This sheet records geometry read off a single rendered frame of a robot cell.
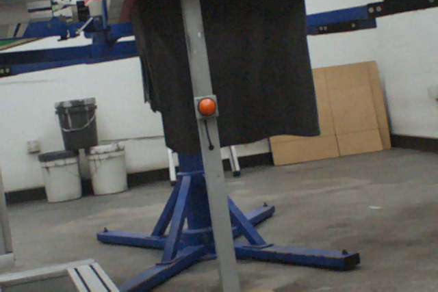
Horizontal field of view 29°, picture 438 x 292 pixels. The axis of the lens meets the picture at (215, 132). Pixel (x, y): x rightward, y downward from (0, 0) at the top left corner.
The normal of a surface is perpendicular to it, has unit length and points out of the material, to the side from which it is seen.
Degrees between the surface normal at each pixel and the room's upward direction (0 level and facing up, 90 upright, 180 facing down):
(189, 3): 90
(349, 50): 90
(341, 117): 78
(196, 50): 90
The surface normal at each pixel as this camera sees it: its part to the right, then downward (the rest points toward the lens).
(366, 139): 0.09, -0.27
